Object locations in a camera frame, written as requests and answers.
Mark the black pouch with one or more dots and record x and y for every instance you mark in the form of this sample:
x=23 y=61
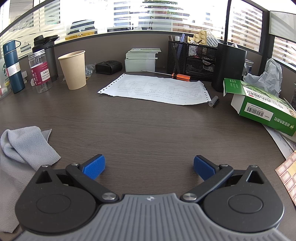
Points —
x=107 y=67

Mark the black tall speaker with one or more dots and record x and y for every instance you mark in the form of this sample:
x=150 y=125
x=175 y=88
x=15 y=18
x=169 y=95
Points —
x=229 y=67

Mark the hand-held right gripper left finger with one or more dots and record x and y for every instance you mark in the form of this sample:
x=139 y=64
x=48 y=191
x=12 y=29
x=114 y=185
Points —
x=94 y=165

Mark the white box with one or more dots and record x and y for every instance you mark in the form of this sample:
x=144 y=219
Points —
x=140 y=65

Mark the grey flat panel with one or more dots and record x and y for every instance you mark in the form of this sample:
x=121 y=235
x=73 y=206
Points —
x=283 y=23

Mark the clear plastic container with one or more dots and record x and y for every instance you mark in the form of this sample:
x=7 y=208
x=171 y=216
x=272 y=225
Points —
x=3 y=69

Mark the yellow toy brick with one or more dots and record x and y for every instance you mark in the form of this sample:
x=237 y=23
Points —
x=200 y=37

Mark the blue thermos bottle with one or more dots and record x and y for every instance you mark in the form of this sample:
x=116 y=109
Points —
x=13 y=74

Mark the printed paper sheet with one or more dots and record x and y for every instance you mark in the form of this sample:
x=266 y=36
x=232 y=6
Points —
x=157 y=90

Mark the black sports bottle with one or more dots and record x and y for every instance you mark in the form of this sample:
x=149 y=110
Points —
x=49 y=60

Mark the black mesh desk organizer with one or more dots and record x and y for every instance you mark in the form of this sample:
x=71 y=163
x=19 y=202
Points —
x=196 y=67

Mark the clear jar red label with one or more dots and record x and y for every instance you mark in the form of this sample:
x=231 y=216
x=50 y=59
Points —
x=41 y=76

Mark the checked pink notebook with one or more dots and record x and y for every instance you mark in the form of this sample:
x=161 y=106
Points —
x=288 y=176

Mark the grey plastic bag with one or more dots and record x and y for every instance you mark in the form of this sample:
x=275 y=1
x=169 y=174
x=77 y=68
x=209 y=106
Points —
x=268 y=76

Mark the striped dark bag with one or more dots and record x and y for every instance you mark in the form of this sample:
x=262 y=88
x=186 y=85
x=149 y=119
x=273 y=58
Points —
x=79 y=29

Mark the grey towel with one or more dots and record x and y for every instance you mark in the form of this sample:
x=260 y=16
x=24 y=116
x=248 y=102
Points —
x=16 y=148

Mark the beige paper cup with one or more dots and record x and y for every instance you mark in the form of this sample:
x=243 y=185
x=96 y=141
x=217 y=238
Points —
x=72 y=69

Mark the white charger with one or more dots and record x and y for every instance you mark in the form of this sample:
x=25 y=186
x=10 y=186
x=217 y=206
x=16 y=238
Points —
x=25 y=77

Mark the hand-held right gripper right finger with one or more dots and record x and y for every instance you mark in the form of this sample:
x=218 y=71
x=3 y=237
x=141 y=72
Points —
x=203 y=166

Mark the small clear plastic bag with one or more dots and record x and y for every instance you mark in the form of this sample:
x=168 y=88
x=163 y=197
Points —
x=89 y=70

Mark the green carton box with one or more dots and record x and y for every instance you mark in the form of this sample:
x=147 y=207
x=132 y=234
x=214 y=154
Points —
x=261 y=106

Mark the white paper sheet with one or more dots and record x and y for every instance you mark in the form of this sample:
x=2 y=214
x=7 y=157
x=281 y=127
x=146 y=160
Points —
x=281 y=141

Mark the stack of booklets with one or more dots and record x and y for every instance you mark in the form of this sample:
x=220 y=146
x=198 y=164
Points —
x=142 y=53

